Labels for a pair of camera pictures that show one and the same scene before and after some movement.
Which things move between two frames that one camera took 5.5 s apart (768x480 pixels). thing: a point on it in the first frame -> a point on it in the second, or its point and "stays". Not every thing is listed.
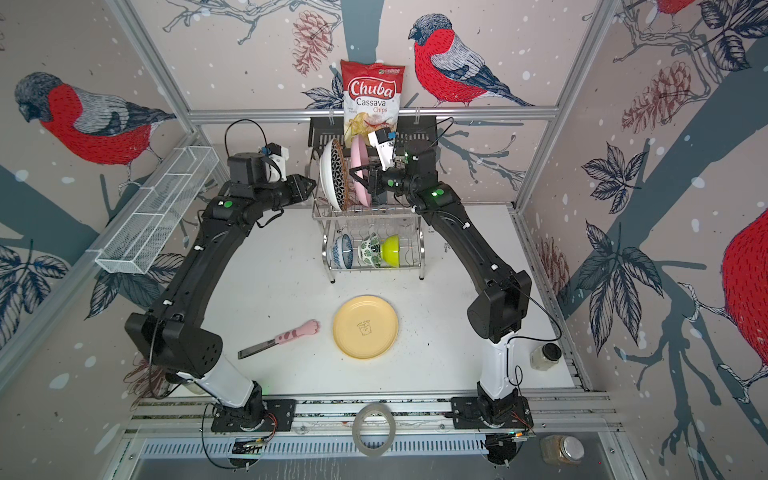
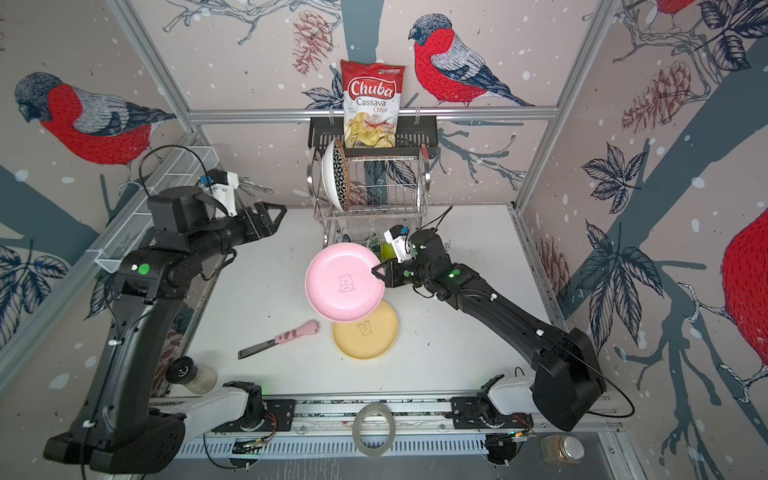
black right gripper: x=380 y=179 -> x=391 y=277
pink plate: x=361 y=157 -> x=340 y=285
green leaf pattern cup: x=369 y=250 stays
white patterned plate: x=333 y=175 stays
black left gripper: x=295 y=181 -> x=268 y=224
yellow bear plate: x=365 y=326 stays
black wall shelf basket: x=411 y=128 stays
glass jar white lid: x=561 y=450 stays
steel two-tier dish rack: x=366 y=239 stays
